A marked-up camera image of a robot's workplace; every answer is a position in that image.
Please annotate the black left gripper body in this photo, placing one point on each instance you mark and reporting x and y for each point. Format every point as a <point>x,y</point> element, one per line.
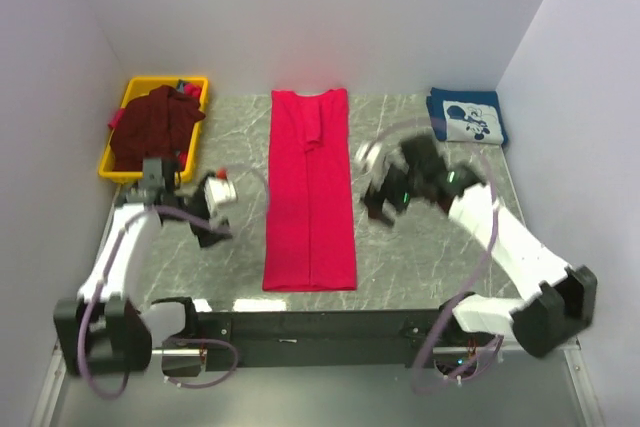
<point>197,203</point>

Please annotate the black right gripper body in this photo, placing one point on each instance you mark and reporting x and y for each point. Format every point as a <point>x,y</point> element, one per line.
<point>396,189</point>

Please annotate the bright red t-shirt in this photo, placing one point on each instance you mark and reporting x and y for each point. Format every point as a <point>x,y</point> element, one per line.
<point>310,244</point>

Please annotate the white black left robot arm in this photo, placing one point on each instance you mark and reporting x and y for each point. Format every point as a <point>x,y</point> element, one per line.
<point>100,330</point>

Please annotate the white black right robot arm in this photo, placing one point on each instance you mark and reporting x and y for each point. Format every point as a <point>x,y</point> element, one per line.
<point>556,300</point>

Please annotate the folded blue printed t-shirt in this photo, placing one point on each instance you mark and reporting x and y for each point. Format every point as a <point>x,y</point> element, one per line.
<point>466,116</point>

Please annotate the dark maroon t-shirt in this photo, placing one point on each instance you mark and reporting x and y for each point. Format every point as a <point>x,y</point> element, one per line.
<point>156,125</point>

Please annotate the pink garment in bin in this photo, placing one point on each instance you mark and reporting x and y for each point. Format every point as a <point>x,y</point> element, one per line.
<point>112,124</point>

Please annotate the yellow plastic bin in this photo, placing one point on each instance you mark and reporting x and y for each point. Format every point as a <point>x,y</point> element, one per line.
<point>197,87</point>

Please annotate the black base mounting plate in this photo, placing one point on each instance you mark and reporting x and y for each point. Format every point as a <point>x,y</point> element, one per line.
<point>299,339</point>

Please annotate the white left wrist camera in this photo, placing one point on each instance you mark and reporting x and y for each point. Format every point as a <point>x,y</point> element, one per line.
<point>219,192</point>

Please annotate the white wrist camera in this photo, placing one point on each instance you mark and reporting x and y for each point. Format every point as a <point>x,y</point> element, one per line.
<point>219,192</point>
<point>370,159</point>

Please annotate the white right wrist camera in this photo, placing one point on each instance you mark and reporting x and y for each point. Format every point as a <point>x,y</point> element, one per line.
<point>370,159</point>

